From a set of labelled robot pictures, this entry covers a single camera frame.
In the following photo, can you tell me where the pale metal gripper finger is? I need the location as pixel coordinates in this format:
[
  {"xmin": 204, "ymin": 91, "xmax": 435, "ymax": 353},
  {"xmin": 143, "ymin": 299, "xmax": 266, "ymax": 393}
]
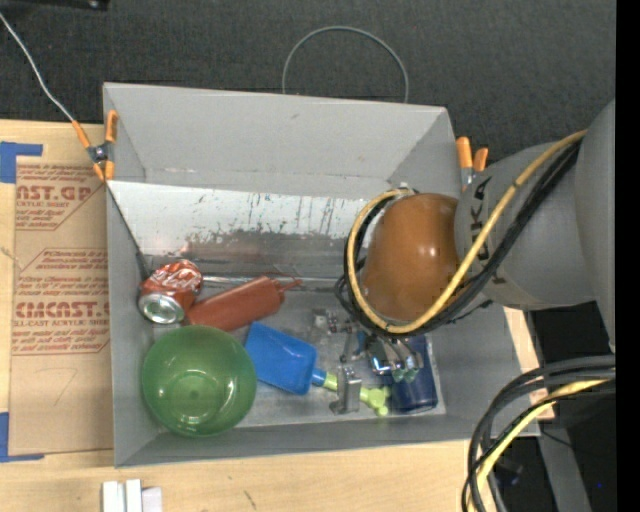
[
  {"xmin": 328, "ymin": 364, "xmax": 363, "ymax": 416},
  {"xmin": 310, "ymin": 306, "xmax": 359, "ymax": 364}
]

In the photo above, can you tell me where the dark blue cup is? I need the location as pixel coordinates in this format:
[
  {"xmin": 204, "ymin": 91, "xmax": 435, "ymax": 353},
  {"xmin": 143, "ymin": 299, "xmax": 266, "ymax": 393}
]
[{"xmin": 387, "ymin": 333, "xmax": 440, "ymax": 415}]

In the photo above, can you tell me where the red-brown squeeze bottle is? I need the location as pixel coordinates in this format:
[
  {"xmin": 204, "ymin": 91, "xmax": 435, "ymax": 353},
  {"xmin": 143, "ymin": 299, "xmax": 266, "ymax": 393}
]
[{"xmin": 185, "ymin": 275, "xmax": 304, "ymax": 334}]

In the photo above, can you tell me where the green plastic bowl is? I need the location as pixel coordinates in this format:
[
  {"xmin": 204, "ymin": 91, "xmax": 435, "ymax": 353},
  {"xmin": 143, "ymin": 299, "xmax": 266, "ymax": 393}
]
[{"xmin": 140, "ymin": 324, "xmax": 259, "ymax": 439}]

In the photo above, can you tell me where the crushed red soda can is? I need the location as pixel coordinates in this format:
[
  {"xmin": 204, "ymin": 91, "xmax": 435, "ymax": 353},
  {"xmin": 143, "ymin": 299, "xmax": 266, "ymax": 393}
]
[{"xmin": 137, "ymin": 259, "xmax": 204, "ymax": 326}]

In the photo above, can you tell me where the grey metal bin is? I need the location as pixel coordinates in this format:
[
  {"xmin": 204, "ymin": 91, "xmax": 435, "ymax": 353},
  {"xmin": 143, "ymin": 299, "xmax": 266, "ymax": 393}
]
[{"xmin": 102, "ymin": 82, "xmax": 542, "ymax": 469}]

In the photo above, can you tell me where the brown cardboard board red print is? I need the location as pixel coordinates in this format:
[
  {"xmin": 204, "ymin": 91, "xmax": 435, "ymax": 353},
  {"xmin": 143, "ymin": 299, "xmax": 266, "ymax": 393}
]
[{"xmin": 0, "ymin": 118, "xmax": 117, "ymax": 462}]

